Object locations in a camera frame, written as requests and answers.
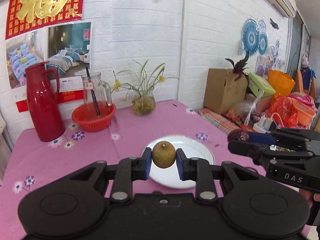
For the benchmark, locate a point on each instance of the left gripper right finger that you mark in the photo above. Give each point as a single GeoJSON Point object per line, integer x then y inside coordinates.
{"type": "Point", "coordinates": [201, 172]}

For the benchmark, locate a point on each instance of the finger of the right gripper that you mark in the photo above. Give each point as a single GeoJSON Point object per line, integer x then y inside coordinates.
{"type": "Point", "coordinates": [261, 154]}
{"type": "Point", "coordinates": [290, 138]}

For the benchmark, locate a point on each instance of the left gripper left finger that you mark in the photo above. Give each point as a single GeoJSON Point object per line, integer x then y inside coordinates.
{"type": "Point", "coordinates": [128, 170]}

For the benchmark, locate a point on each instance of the dark purple plum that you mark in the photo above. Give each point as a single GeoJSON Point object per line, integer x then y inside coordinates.
{"type": "Point", "coordinates": [238, 135]}

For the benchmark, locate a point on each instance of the brown longan fruit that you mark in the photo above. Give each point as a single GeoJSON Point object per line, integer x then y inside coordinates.
{"type": "Point", "coordinates": [163, 154]}

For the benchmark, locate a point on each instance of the orange plastic basin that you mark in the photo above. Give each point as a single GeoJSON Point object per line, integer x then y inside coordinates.
{"type": "Point", "coordinates": [305, 113]}

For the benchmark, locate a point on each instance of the white power strip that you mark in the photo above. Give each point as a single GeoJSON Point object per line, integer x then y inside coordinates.
{"type": "Point", "coordinates": [265, 124]}

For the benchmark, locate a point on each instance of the red plastic bag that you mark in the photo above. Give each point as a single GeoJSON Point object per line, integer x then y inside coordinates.
{"type": "Point", "coordinates": [283, 112]}

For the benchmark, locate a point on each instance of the clear plastic bag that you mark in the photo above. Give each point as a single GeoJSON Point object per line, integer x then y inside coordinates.
{"type": "Point", "coordinates": [246, 108]}

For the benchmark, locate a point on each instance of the plaid blanket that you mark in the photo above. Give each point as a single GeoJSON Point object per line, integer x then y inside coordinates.
{"type": "Point", "coordinates": [219, 121]}

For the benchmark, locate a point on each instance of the orange plastic bag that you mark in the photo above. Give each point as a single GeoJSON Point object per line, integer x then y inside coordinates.
{"type": "Point", "coordinates": [282, 83]}

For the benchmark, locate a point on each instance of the green cardboard box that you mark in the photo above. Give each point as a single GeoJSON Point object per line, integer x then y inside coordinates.
{"type": "Point", "coordinates": [260, 86]}

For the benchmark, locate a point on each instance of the black chopsticks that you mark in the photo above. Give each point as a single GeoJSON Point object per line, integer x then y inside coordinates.
{"type": "Point", "coordinates": [90, 85]}

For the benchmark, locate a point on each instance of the red plastic basket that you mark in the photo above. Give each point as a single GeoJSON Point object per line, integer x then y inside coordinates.
{"type": "Point", "coordinates": [86, 116]}

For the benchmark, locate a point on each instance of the glass vase with plant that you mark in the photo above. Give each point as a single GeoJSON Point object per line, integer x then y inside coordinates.
{"type": "Point", "coordinates": [143, 101]}

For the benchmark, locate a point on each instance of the brown cardboard box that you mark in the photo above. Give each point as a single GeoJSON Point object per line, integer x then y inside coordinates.
{"type": "Point", "coordinates": [224, 89]}

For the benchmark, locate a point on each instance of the clear glass pitcher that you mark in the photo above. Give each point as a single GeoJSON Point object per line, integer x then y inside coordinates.
{"type": "Point", "coordinates": [101, 88]}

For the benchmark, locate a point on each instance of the dark purple potted plant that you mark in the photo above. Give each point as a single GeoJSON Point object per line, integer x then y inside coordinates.
{"type": "Point", "coordinates": [239, 67]}

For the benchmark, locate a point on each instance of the pink floral tablecloth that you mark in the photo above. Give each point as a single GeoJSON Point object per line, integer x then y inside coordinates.
{"type": "Point", "coordinates": [62, 190]}

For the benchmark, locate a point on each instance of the blue paper fan decoration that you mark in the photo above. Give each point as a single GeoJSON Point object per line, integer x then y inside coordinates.
{"type": "Point", "coordinates": [254, 38]}

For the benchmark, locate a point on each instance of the red thermos jug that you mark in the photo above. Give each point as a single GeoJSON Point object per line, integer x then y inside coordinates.
{"type": "Point", "coordinates": [42, 88]}

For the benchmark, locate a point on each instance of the bedding calendar poster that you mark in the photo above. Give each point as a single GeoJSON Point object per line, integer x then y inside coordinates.
{"type": "Point", "coordinates": [65, 51]}

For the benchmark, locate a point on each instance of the red gold fu poster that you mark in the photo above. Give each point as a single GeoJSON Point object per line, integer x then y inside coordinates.
{"type": "Point", "coordinates": [28, 15]}

